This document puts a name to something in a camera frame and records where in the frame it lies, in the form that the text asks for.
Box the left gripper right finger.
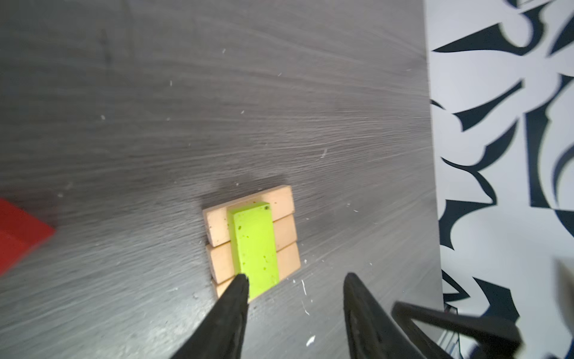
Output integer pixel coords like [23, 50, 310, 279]
[343, 272, 424, 358]

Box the red arch wood block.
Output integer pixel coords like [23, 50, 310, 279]
[1, 199, 55, 275]

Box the natural wood block 29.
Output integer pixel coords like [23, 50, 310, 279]
[205, 214, 299, 284]

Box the natural wood block 58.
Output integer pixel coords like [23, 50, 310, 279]
[203, 185, 295, 247]

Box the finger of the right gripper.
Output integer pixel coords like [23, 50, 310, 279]
[392, 302, 523, 358]

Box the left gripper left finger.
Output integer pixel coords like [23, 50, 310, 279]
[173, 274, 249, 358]

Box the lime green wood block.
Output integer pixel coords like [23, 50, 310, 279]
[227, 202, 280, 302]

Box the natural wood block 31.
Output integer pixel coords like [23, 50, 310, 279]
[206, 242, 301, 299]

